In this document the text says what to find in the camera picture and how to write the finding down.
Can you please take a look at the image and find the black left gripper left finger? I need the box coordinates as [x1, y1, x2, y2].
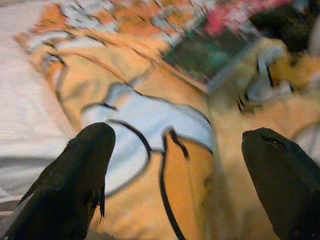
[0, 121, 117, 240]

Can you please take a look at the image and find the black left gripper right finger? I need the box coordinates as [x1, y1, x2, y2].
[241, 127, 320, 240]

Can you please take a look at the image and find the yellow cartoon egg print blanket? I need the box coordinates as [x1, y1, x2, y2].
[14, 0, 320, 240]

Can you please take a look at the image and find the white quilted mattress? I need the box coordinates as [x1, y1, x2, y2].
[0, 0, 83, 218]

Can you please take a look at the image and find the green and red book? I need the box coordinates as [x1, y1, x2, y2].
[161, 4, 253, 85]

